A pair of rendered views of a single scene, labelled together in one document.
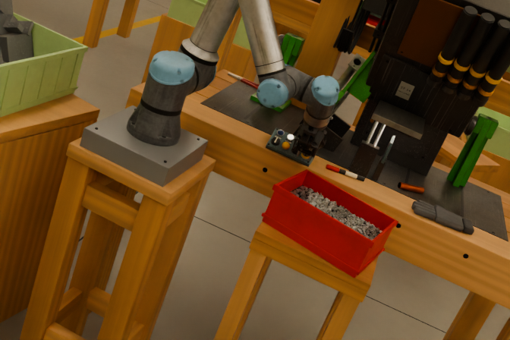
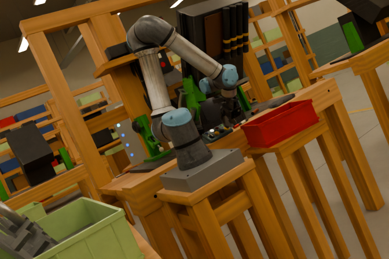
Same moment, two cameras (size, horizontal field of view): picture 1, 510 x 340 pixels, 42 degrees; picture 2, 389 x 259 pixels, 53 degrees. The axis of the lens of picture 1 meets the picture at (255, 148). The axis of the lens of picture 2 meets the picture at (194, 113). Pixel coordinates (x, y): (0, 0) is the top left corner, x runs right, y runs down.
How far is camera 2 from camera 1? 1.37 m
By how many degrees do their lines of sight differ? 42
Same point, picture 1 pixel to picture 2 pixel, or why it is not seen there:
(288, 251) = (294, 140)
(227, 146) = not seen: hidden behind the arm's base
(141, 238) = (260, 200)
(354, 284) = (321, 124)
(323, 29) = (139, 109)
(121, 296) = (279, 245)
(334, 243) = (300, 118)
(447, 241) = not seen: hidden behind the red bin
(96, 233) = not seen: outside the picture
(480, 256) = (307, 96)
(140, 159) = (224, 160)
